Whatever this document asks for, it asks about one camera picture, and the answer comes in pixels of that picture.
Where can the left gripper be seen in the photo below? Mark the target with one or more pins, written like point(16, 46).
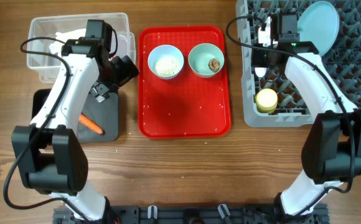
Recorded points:
point(128, 69)

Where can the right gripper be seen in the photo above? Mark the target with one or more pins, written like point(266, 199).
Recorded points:
point(259, 72)

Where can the yellow plastic cup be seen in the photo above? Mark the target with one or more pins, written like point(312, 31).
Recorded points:
point(266, 100)

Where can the brown walnut shell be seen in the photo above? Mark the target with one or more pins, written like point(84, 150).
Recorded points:
point(214, 65)

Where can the light blue bowl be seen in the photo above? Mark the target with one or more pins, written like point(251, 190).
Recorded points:
point(164, 50)

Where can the white rice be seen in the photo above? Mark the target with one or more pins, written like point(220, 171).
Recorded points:
point(166, 66)

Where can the mint green bowl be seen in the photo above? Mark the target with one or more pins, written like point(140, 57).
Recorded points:
point(199, 57)

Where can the orange carrot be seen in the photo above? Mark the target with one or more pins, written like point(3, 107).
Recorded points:
point(91, 125)

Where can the white napkin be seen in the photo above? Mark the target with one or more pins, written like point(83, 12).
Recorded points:
point(56, 47)

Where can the light blue plate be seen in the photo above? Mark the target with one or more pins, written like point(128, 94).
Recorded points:
point(319, 24)

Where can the white plastic spoon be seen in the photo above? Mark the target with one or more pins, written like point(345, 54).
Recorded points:
point(260, 71)

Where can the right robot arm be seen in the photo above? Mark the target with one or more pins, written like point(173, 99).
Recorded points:
point(331, 155)

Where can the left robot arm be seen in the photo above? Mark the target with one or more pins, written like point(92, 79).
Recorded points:
point(49, 157)

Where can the grey dishwasher rack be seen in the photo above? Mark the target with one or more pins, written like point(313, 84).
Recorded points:
point(342, 61)

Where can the black waste tray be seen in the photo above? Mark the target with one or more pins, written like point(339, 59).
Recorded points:
point(105, 112)

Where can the red serving tray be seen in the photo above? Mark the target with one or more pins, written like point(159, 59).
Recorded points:
point(186, 106)

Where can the clear plastic bin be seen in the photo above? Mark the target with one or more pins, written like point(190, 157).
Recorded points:
point(48, 67)

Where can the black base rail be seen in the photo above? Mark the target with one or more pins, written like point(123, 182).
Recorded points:
point(247, 214)

